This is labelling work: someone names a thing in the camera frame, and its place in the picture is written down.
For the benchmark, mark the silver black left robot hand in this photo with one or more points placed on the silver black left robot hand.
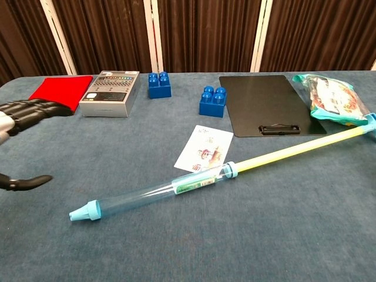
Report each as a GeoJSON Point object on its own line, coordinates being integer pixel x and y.
{"type": "Point", "coordinates": [29, 113]}

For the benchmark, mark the transparent blue syringe barrel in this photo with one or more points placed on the transparent blue syringe barrel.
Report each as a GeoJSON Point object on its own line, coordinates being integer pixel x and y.
{"type": "Point", "coordinates": [94, 210]}

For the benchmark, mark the red folded cloth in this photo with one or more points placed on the red folded cloth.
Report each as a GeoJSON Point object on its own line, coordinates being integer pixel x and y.
{"type": "Point", "coordinates": [64, 91]}

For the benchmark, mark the dark brown pleated curtain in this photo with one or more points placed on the dark brown pleated curtain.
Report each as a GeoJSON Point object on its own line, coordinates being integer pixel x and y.
{"type": "Point", "coordinates": [23, 38]}
{"type": "Point", "coordinates": [208, 35]}
{"type": "Point", "coordinates": [323, 35]}
{"type": "Point", "coordinates": [105, 35]}

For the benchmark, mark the grey printed cardboard box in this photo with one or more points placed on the grey printed cardboard box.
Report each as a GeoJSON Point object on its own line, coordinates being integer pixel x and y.
{"type": "Point", "coordinates": [108, 98]}

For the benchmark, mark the blue four-stud building block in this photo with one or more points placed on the blue four-stud building block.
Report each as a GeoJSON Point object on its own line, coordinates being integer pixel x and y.
{"type": "Point", "coordinates": [159, 89]}
{"type": "Point", "coordinates": [212, 107]}

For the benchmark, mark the white picture card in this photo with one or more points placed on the white picture card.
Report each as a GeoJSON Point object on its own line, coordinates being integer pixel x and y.
{"type": "Point", "coordinates": [205, 147]}

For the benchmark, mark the blue velvet table cloth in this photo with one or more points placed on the blue velvet table cloth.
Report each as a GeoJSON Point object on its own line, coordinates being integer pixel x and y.
{"type": "Point", "coordinates": [176, 249]}

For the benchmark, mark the black clipboard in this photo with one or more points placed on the black clipboard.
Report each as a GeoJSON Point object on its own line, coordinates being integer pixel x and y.
{"type": "Point", "coordinates": [264, 102]}

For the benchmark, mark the teal printed snack bag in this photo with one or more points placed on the teal printed snack bag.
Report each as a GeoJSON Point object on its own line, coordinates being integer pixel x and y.
{"type": "Point", "coordinates": [337, 100]}

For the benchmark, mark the white partition frame post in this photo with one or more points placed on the white partition frame post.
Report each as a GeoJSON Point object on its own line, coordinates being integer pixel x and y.
{"type": "Point", "coordinates": [153, 38]}
{"type": "Point", "coordinates": [262, 38]}
{"type": "Point", "coordinates": [58, 38]}

